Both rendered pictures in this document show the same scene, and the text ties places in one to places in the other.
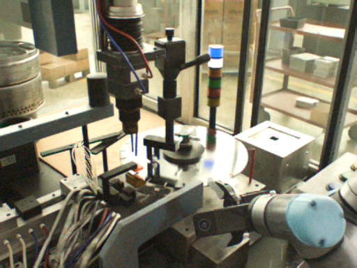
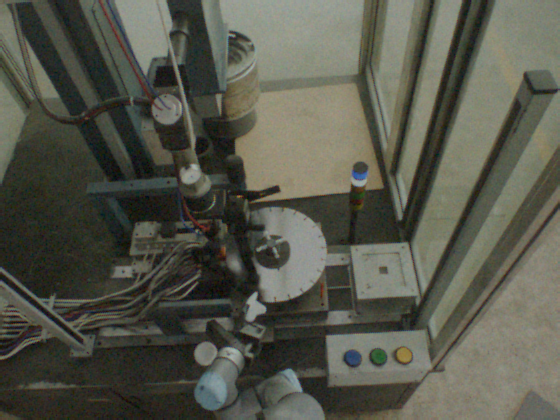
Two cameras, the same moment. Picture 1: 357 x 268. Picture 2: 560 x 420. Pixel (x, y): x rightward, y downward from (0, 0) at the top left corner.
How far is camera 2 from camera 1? 105 cm
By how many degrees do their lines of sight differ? 46
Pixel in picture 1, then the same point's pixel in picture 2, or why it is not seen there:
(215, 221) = (213, 334)
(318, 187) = (342, 346)
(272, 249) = (301, 352)
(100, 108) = (232, 184)
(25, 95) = (229, 106)
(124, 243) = (162, 312)
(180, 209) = (208, 309)
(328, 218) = (207, 398)
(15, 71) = not seen: hidden behind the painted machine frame
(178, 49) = (236, 215)
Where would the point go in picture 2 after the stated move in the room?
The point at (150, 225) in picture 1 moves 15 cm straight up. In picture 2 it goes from (182, 310) to (169, 288)
